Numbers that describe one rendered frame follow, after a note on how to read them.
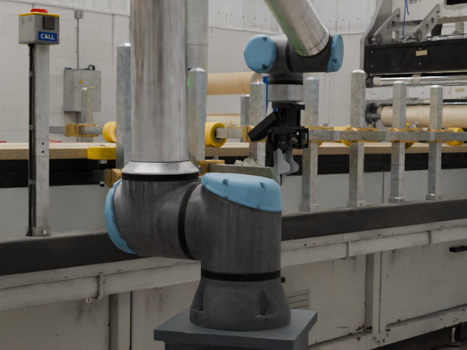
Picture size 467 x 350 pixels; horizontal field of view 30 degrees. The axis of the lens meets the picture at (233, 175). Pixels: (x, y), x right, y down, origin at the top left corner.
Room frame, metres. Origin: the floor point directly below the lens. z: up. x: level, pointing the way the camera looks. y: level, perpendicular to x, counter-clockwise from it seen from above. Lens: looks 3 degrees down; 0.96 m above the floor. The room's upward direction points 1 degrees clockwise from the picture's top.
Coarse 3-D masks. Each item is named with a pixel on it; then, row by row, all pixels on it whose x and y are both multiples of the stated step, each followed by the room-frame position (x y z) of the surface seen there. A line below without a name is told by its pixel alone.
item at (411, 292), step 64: (0, 192) 2.21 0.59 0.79; (64, 192) 2.35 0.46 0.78; (320, 192) 3.14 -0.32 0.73; (384, 192) 3.43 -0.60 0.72; (448, 192) 3.78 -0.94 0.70; (384, 256) 3.44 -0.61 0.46; (448, 256) 3.86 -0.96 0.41; (0, 320) 2.25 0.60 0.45; (64, 320) 2.39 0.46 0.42; (128, 320) 2.51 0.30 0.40; (320, 320) 3.21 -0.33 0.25; (384, 320) 3.45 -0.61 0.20; (448, 320) 3.80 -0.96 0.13
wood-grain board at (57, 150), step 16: (0, 144) 2.67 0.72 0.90; (16, 144) 2.70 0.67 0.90; (64, 144) 2.81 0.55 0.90; (80, 144) 2.85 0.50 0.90; (96, 144) 2.89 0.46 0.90; (112, 144) 2.93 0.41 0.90; (224, 144) 3.25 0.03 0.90; (240, 144) 3.30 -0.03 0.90; (336, 144) 3.64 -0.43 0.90; (368, 144) 3.77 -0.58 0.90; (384, 144) 3.84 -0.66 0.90; (416, 144) 3.99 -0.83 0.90; (464, 144) 4.23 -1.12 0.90
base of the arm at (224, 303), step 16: (208, 272) 1.58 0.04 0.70; (272, 272) 1.58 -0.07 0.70; (208, 288) 1.57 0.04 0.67; (224, 288) 1.56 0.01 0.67; (240, 288) 1.55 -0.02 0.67; (256, 288) 1.56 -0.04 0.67; (272, 288) 1.58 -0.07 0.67; (192, 304) 1.60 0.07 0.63; (208, 304) 1.56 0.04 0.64; (224, 304) 1.54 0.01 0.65; (240, 304) 1.54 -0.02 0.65; (256, 304) 1.55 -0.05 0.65; (272, 304) 1.56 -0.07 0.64; (192, 320) 1.59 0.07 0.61; (208, 320) 1.55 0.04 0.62; (224, 320) 1.54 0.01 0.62; (240, 320) 1.53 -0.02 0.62; (256, 320) 1.54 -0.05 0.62; (272, 320) 1.55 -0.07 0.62; (288, 320) 1.60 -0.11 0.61
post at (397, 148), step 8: (400, 88) 3.12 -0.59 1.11; (400, 96) 3.11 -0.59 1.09; (400, 104) 3.11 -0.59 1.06; (400, 112) 3.11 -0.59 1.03; (392, 120) 3.14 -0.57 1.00; (400, 120) 3.12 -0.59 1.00; (392, 144) 3.14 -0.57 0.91; (400, 144) 3.12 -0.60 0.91; (392, 152) 3.14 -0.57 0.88; (400, 152) 3.12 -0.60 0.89; (392, 160) 3.13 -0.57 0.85; (400, 160) 3.12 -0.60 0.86; (392, 168) 3.13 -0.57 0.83; (400, 168) 3.12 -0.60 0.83; (392, 176) 3.13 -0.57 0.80; (400, 176) 3.12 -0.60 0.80; (392, 184) 3.13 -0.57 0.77; (400, 184) 3.12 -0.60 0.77; (392, 192) 3.13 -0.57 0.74; (400, 192) 3.12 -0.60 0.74
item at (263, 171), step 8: (208, 168) 2.42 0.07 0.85; (216, 168) 2.40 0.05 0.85; (224, 168) 2.38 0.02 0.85; (232, 168) 2.36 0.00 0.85; (240, 168) 2.34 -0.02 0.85; (248, 168) 2.32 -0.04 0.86; (256, 168) 2.30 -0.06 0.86; (264, 168) 2.28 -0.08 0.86; (264, 176) 2.28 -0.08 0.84; (272, 176) 2.26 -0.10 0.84
